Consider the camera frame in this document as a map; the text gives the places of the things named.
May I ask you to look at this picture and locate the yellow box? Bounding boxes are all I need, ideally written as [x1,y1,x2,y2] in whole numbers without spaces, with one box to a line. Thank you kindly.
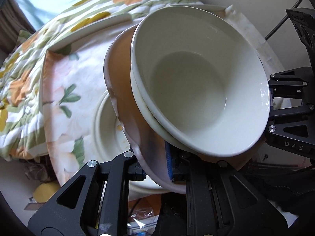
[32,181,60,203]

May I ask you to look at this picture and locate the cream bowl with duck print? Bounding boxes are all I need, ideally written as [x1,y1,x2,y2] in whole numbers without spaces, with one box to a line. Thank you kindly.
[130,65,201,156]

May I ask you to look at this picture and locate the white ribbed bowl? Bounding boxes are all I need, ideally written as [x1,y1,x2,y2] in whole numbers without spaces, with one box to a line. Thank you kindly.
[130,6,271,157]

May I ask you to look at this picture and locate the large duck print plate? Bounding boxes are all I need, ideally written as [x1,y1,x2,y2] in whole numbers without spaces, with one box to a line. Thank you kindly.
[92,92,168,195]

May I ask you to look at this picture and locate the brown drape curtain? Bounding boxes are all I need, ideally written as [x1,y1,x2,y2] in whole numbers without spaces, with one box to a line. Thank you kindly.
[0,0,36,54]

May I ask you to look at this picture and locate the pink square bowl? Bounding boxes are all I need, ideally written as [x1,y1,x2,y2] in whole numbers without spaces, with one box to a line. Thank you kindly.
[103,24,249,195]

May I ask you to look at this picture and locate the black cable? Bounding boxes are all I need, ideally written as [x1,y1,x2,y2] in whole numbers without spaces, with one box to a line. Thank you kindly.
[264,0,307,41]

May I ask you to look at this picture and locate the floral green striped quilt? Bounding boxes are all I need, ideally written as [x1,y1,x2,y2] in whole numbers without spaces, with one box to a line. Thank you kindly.
[1,0,199,161]

